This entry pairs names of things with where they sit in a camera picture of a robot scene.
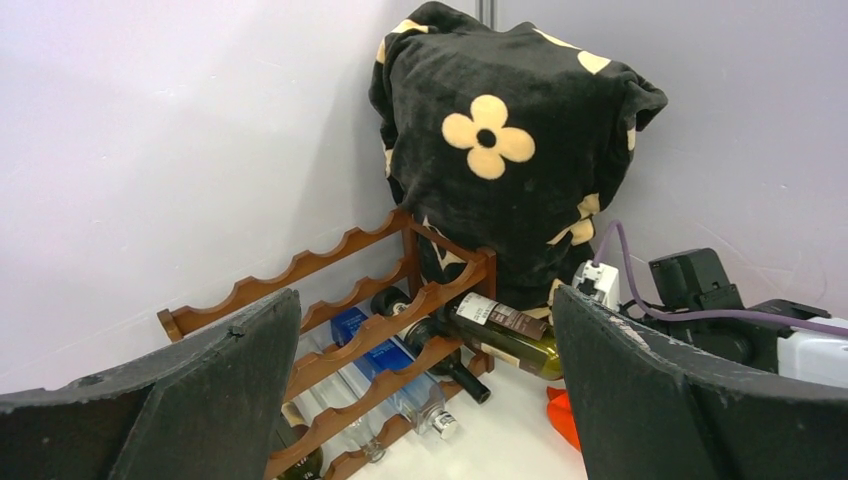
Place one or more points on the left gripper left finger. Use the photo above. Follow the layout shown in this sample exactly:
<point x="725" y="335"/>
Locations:
<point x="204" y="407"/>

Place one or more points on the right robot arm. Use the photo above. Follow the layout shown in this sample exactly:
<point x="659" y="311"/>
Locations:
<point x="695" y="281"/>

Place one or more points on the green wine bottle white label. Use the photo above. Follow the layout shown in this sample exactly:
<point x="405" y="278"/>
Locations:
<point x="393" y="301"/>

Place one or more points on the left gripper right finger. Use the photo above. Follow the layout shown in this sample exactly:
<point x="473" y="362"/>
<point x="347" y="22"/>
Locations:
<point x="648" y="406"/>

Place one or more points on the black floral blanket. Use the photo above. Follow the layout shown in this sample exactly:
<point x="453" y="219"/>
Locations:
<point x="509" y="140"/>

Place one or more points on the orange cloth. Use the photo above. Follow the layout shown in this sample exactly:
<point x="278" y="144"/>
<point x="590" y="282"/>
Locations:
<point x="561" y="417"/>

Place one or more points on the brown wooden wine rack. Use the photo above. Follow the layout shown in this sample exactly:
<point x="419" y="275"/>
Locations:
<point x="479" y="274"/>

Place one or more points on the blue square bottle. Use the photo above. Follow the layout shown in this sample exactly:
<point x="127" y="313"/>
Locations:
<point x="421" y="401"/>

